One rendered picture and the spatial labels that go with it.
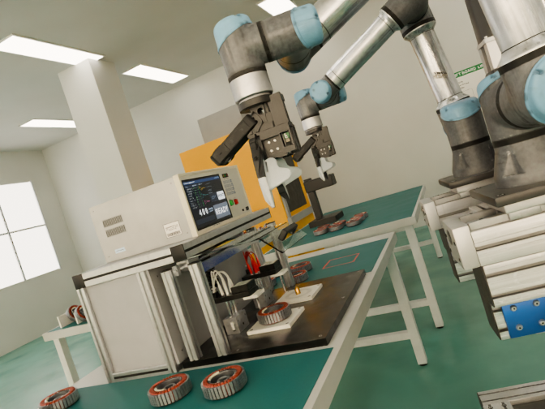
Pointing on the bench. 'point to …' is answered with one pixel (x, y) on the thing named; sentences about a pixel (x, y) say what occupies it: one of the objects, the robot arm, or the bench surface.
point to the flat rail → (224, 256)
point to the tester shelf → (137, 263)
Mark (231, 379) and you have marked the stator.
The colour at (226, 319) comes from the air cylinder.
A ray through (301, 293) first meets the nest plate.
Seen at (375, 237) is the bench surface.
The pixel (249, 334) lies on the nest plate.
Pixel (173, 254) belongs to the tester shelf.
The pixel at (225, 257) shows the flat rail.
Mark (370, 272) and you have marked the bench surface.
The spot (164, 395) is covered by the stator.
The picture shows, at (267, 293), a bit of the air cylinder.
